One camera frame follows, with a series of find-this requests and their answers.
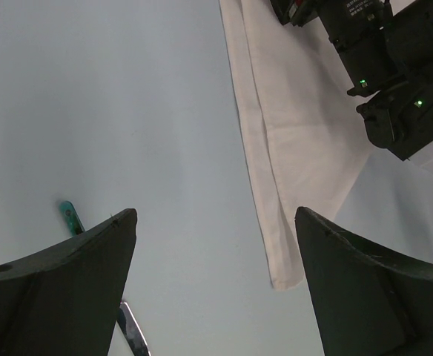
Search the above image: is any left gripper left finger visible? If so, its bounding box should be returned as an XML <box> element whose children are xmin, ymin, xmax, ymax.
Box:
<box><xmin>0</xmin><ymin>208</ymin><xmax>137</xmax><ymax>355</ymax></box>

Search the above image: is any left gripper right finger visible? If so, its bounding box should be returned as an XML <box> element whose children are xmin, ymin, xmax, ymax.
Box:
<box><xmin>295</xmin><ymin>207</ymin><xmax>433</xmax><ymax>355</ymax></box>

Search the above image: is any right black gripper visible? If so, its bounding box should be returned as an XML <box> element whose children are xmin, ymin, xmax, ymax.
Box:
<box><xmin>271</xmin><ymin>0</ymin><xmax>433</xmax><ymax>160</ymax></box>

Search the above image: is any white cloth napkin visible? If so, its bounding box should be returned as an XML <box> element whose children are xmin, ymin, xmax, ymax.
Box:
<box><xmin>220</xmin><ymin>1</ymin><xmax>433</xmax><ymax>291</ymax></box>

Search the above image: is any teal handled knife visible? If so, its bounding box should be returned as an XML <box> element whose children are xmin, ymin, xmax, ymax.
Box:
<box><xmin>58</xmin><ymin>200</ymin><xmax>151</xmax><ymax>356</ymax></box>

